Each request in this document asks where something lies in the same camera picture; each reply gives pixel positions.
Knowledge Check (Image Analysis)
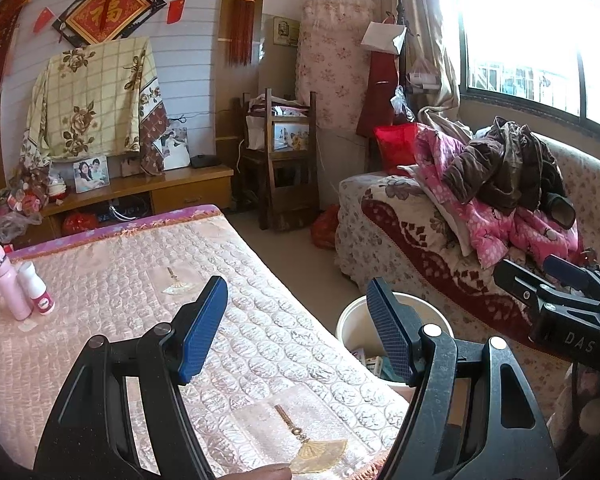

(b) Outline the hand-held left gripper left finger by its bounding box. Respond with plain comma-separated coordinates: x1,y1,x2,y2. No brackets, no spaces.
32,275,229,480

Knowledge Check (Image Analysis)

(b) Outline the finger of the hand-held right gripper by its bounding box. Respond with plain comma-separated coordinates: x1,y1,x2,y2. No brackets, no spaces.
493,259,583,311
542,254,600,306

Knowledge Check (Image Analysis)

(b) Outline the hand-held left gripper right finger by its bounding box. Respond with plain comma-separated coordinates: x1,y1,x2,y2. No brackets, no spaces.
366,276,561,480

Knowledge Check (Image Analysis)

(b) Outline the white plastic bucket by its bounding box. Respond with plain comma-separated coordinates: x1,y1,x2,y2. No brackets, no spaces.
335,292,456,386

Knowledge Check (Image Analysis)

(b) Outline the black item on sofa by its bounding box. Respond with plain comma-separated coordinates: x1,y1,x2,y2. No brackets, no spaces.
545,192,577,228

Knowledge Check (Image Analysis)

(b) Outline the pink quilted table cover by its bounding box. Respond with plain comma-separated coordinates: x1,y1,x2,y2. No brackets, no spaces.
0,204,416,480

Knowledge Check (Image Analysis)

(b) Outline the sofa with floral red cover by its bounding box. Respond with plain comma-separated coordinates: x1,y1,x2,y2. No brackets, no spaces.
334,137,600,401

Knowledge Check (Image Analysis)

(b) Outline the brown jacket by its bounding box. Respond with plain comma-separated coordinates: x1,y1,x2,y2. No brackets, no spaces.
442,116,566,216

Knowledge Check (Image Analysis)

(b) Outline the red plastic bag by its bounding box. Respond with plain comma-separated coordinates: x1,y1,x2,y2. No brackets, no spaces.
310,204,342,251

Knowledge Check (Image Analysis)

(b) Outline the wooden cabinet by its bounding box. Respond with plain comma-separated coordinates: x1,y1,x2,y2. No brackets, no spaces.
0,164,235,248

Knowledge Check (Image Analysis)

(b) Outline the red bag under cabinet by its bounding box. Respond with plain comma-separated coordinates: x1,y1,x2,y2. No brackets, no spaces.
61,211,100,235

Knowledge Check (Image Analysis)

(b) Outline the white bottle with pink label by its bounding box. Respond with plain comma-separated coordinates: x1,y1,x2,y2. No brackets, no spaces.
17,260,55,317

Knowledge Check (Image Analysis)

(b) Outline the large framed wedding photo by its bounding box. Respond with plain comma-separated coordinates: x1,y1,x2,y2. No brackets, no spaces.
152,125,191,171

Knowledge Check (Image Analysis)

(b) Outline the dark wooden chair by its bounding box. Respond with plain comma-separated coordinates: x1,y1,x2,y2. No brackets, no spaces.
235,88,321,233

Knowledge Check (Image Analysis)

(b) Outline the red cushion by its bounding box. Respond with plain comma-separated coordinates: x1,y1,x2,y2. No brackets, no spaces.
373,122,431,176

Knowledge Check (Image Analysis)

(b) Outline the small framed couple photo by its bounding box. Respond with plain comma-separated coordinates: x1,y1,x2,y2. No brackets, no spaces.
73,155,111,194

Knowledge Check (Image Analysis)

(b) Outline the window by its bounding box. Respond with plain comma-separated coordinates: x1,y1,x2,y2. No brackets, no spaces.
430,0,600,136

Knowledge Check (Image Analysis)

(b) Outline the white bag on chair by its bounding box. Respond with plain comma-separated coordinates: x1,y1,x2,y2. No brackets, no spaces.
245,112,267,151

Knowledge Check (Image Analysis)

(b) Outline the printed box on chair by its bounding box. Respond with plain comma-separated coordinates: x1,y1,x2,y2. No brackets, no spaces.
271,116,312,153

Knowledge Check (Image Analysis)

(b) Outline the artificial flower bouquet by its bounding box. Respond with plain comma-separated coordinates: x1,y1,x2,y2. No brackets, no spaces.
0,165,71,241

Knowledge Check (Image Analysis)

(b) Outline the beige curtain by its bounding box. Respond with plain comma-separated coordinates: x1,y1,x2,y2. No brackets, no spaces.
380,0,473,136

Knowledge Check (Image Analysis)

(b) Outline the hanging white plastic bag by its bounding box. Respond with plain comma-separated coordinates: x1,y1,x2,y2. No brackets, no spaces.
407,57,438,91

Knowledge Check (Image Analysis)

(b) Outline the hanging red garment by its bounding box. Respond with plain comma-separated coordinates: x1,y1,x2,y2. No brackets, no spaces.
356,50,406,138

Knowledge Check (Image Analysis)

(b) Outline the yellow floral cloth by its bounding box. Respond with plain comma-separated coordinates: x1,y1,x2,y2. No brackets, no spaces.
20,37,170,176

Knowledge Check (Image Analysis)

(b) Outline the floral covered appliance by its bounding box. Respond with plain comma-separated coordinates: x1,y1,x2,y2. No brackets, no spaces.
295,0,377,211

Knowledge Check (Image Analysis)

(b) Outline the white paper bag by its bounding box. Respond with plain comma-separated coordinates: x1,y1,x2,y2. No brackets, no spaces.
361,21,408,56

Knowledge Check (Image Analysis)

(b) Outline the red knot ornament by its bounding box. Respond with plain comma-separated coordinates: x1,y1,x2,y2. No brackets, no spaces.
212,0,267,67

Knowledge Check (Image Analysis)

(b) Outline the framed wall picture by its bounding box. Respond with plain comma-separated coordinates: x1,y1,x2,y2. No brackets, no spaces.
272,16,301,48

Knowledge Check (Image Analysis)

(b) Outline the red diamond wall hanging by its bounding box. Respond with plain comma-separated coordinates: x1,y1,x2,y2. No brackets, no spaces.
52,0,167,48

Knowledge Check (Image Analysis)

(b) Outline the red wall scroll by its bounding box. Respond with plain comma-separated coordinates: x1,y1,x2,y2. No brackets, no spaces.
0,0,33,106

